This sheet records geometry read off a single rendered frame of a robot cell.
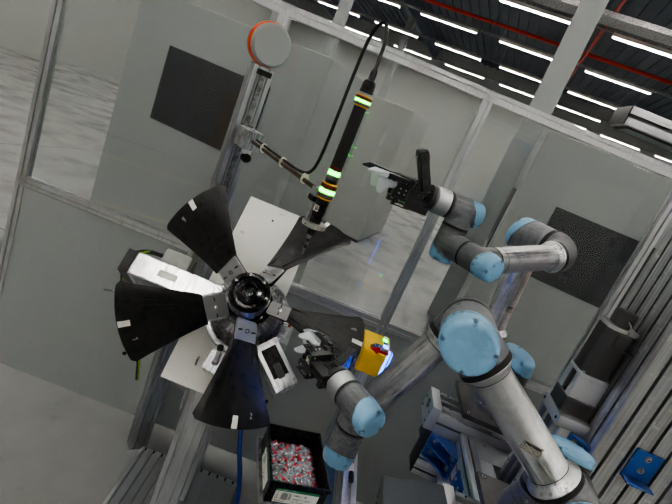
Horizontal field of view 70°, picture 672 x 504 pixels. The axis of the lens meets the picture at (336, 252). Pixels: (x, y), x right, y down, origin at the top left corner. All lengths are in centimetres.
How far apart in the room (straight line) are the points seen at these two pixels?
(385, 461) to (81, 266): 170
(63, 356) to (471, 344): 211
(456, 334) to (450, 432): 84
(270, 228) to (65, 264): 110
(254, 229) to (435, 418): 90
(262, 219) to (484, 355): 102
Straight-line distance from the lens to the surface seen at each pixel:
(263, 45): 187
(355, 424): 110
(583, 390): 150
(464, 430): 177
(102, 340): 254
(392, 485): 90
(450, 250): 134
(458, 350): 98
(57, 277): 253
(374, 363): 169
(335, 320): 144
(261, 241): 170
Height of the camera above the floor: 176
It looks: 16 degrees down
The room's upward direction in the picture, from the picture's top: 23 degrees clockwise
